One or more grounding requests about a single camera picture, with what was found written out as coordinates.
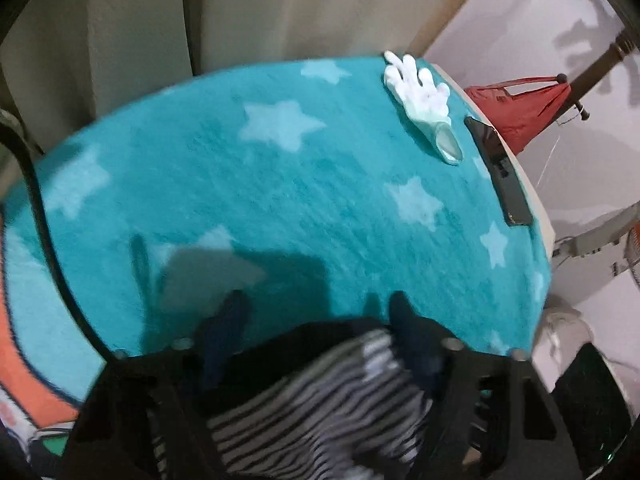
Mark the white glove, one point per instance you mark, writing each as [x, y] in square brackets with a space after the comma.
[425, 95]

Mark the teal star printed blanket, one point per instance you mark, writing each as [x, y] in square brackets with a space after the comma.
[300, 185]

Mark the white standing fan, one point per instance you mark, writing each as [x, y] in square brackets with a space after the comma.
[595, 242]

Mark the brown coat stand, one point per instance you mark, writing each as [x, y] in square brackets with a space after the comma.
[600, 67]

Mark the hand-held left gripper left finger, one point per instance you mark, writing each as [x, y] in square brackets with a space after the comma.
[225, 335]

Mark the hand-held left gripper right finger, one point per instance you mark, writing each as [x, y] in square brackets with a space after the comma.
[415, 345]

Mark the red bag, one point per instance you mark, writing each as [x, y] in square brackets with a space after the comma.
[525, 110]

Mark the striped pants with quilted patch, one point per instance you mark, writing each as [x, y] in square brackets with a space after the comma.
[310, 410]

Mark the black smartphone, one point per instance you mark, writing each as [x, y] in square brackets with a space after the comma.
[500, 170]

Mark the dark cloth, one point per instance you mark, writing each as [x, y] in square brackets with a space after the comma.
[595, 405]

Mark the beige curtain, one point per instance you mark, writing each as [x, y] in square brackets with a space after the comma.
[250, 10]

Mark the white cloth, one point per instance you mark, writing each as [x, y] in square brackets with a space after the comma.
[565, 330]

